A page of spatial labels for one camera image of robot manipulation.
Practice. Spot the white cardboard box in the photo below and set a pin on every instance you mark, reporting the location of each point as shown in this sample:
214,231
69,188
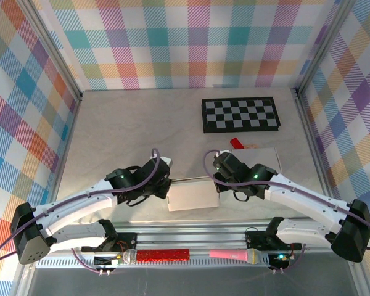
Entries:
262,157
192,197

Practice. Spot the small wooden block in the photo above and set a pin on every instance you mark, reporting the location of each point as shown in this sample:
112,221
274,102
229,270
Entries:
251,146

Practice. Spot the red block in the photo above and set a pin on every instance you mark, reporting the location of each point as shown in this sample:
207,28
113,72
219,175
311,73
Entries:
235,143

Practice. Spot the black grey checkerboard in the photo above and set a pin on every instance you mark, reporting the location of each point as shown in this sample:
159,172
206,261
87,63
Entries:
249,111

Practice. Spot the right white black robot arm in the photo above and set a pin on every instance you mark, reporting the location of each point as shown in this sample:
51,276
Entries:
302,197

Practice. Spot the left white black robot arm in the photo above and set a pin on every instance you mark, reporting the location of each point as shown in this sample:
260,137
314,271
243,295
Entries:
74,203

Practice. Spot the pink toy microphone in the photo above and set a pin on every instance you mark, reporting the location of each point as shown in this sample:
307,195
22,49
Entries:
228,254

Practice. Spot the red glitter toy microphone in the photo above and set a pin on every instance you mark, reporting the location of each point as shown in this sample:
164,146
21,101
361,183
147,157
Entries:
163,256

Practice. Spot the left black controller board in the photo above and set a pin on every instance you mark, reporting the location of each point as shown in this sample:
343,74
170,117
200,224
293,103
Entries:
103,261

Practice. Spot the black controller board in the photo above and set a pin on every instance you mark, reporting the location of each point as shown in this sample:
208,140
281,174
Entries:
103,261
277,262

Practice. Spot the right black controller board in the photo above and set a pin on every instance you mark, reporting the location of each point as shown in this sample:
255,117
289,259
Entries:
277,262

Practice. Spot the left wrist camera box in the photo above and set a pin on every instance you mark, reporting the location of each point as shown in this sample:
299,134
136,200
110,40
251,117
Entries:
166,161

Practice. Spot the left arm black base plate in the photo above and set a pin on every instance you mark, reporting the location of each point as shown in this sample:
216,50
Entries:
126,237

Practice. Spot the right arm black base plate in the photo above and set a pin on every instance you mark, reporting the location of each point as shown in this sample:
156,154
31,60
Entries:
254,242

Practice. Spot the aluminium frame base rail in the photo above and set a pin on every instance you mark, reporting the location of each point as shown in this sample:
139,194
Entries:
188,239

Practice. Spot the left aluminium side rail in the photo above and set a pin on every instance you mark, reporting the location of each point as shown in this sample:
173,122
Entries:
71,129

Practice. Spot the aluminium side rail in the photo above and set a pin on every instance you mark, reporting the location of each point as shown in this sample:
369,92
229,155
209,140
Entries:
71,129
306,123

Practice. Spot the right aluminium side rail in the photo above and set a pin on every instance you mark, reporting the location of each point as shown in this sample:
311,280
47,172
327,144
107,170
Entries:
306,123

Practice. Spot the left aluminium corner post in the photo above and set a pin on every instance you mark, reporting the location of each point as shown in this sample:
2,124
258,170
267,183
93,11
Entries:
55,52

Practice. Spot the aluminium corner post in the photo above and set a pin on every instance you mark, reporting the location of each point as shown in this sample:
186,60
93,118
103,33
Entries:
55,52
322,46

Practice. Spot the right aluminium corner post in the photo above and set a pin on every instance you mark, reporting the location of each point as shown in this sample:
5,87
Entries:
322,46

